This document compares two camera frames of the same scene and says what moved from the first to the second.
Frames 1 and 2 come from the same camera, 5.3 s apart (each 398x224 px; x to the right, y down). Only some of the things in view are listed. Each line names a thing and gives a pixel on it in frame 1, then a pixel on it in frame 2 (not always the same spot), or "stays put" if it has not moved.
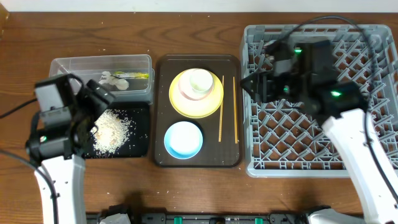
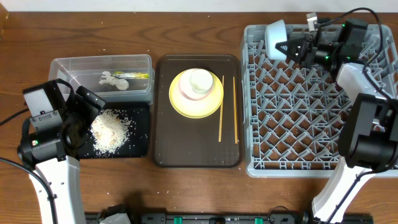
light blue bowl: [183, 140] -> [275, 33]
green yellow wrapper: [135, 75] stays put
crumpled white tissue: [106, 78] stays put
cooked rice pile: [112, 132] stays put
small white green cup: [201, 80] stays put
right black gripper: [261, 86] -> [306, 50]
